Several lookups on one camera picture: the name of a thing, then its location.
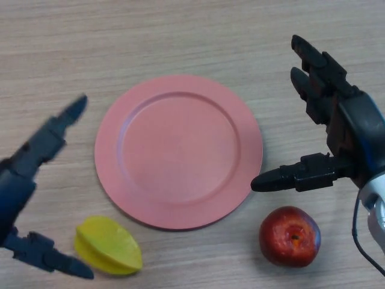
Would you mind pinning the yellow starfruit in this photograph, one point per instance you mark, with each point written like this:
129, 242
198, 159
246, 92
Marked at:
108, 247

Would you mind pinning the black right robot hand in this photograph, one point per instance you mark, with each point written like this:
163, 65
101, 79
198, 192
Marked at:
358, 129

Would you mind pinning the red apple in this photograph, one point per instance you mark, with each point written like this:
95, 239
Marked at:
285, 238

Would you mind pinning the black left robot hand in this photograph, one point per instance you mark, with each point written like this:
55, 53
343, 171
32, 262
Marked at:
18, 195

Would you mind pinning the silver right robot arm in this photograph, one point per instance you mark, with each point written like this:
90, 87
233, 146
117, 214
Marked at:
376, 204

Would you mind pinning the pink round plate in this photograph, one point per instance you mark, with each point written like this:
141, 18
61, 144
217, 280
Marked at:
179, 153

